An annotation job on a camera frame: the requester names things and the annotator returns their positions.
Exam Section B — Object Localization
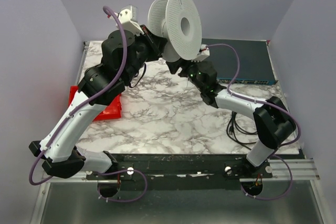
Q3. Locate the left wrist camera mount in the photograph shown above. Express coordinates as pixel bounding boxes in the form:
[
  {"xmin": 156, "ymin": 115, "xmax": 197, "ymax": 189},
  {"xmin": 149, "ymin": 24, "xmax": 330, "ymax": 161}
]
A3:
[{"xmin": 118, "ymin": 5, "xmax": 144, "ymax": 36}]

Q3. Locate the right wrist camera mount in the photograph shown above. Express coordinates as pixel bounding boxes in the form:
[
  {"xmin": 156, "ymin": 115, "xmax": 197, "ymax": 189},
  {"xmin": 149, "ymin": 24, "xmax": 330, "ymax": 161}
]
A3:
[{"xmin": 192, "ymin": 44, "xmax": 210, "ymax": 62}]

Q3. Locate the red plastic bin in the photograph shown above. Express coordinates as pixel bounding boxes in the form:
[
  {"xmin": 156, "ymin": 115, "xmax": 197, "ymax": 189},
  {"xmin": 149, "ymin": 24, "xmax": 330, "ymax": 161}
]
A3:
[{"xmin": 68, "ymin": 86, "xmax": 122, "ymax": 121}]

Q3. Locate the white cable spool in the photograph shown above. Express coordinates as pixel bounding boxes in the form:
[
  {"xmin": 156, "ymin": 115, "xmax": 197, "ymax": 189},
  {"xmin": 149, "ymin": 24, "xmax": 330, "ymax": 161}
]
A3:
[{"xmin": 147, "ymin": 0, "xmax": 202, "ymax": 62}]

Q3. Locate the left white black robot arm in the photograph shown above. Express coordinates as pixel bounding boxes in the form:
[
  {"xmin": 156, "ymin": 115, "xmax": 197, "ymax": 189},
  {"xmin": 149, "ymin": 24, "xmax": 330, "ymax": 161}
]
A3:
[{"xmin": 29, "ymin": 25, "xmax": 167, "ymax": 178}]

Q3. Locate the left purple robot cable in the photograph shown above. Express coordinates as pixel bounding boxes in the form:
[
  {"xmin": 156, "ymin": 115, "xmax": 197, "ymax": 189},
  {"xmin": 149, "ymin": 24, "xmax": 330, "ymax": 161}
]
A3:
[{"xmin": 28, "ymin": 5, "xmax": 149, "ymax": 203}]

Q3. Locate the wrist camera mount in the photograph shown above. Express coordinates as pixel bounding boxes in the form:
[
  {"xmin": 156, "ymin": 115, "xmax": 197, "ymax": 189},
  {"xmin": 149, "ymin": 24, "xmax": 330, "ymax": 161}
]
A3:
[
  {"xmin": 192, "ymin": 44, "xmax": 210, "ymax": 62},
  {"xmin": 118, "ymin": 5, "xmax": 144, "ymax": 36}
]

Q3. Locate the blue network switch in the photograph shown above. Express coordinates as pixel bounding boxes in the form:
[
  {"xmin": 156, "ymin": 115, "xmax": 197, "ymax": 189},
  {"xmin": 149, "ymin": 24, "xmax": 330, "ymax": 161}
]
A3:
[{"xmin": 202, "ymin": 38, "xmax": 277, "ymax": 86}]

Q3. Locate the black coiled cable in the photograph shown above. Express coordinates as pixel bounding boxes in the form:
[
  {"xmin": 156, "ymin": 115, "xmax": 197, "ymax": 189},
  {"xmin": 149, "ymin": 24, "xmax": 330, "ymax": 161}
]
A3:
[{"xmin": 226, "ymin": 111, "xmax": 263, "ymax": 146}]

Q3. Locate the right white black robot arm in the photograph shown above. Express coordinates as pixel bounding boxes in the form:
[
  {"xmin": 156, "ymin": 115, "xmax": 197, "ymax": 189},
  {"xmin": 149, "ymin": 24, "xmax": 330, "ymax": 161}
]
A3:
[{"xmin": 166, "ymin": 59, "xmax": 299, "ymax": 174}]

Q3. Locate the aluminium extrusion rail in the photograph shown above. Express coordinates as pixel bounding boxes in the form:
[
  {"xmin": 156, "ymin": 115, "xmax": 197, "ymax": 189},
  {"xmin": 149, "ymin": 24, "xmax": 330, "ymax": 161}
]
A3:
[{"xmin": 269, "ymin": 159, "xmax": 320, "ymax": 180}]

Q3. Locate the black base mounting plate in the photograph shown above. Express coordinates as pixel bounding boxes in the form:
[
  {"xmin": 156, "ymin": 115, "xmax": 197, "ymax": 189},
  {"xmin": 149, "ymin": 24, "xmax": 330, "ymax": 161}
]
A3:
[{"xmin": 86, "ymin": 152, "xmax": 295, "ymax": 190}]

